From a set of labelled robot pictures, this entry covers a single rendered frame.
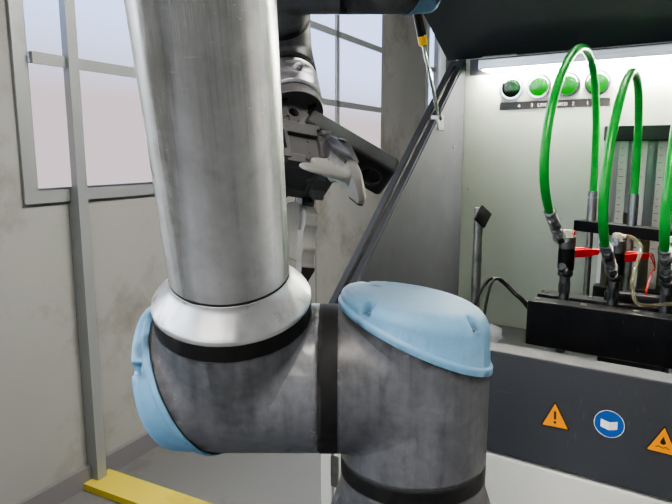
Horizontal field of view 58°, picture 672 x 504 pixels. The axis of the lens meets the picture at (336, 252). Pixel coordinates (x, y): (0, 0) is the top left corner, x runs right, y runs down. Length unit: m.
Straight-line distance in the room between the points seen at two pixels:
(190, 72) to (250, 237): 0.11
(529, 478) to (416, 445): 0.55
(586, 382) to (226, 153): 0.66
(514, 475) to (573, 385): 0.17
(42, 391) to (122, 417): 0.41
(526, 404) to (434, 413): 0.51
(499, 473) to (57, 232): 1.72
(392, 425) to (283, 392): 0.08
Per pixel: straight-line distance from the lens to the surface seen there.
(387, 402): 0.43
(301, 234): 0.66
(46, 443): 2.42
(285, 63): 0.72
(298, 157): 0.61
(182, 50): 0.34
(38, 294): 2.26
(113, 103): 2.42
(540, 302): 1.11
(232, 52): 0.34
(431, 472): 0.46
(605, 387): 0.90
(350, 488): 0.50
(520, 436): 0.96
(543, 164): 0.95
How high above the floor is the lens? 1.24
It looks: 9 degrees down
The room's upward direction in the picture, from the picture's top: straight up
